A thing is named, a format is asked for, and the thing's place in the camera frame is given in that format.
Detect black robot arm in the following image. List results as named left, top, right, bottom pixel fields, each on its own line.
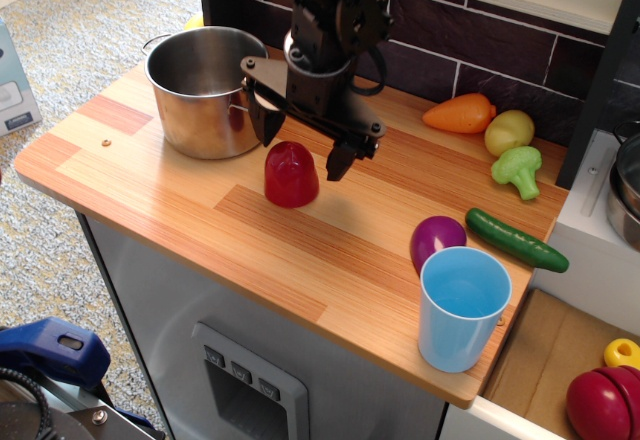
left=240, top=0, right=393, bottom=181

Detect purple toy eggplant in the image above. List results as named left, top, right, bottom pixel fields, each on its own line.
left=409, top=216, right=467, bottom=274

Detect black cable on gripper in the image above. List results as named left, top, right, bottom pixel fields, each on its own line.
left=349, top=44, right=389, bottom=97

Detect light blue plastic cup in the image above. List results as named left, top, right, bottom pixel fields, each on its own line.
left=418, top=246, right=512, bottom=373

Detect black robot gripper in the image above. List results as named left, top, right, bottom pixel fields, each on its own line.
left=240, top=56, right=386, bottom=181

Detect white box on floor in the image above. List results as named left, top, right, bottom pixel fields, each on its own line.
left=0, top=20, right=42, bottom=137

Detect orange toy carrot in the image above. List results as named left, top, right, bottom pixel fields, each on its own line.
left=422, top=93, right=497, bottom=134

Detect green toy cucumber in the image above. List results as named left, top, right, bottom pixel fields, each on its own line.
left=465, top=208, right=570, bottom=273

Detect blue clamp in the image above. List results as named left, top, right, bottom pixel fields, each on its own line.
left=1, top=317, right=167, bottom=439

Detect stainless steel pot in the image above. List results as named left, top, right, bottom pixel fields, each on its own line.
left=143, top=26, right=268, bottom=160

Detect yellow toy behind pot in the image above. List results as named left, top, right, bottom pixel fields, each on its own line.
left=184, top=13, right=204, bottom=31

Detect dark red toy fruit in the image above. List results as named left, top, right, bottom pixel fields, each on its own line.
left=566, top=366, right=639, bottom=439

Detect red toy sweet potato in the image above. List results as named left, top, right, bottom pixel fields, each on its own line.
left=264, top=141, right=319, bottom=208

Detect steel pots at right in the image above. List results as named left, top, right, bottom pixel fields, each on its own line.
left=606, top=120, right=639, bottom=251

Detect yellow toy ring piece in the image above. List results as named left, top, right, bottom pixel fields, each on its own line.
left=603, top=338, right=640, bottom=370

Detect black ribbed hose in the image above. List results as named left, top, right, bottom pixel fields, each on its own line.
left=0, top=365, right=51, bottom=440

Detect green toy broccoli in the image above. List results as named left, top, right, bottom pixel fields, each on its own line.
left=491, top=146, right=542, bottom=201

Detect yellow toy potato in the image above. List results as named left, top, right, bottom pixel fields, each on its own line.
left=484, top=110, right=535, bottom=157

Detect grey toy kitchen cabinet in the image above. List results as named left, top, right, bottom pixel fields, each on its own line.
left=80, top=215, right=446, bottom=439

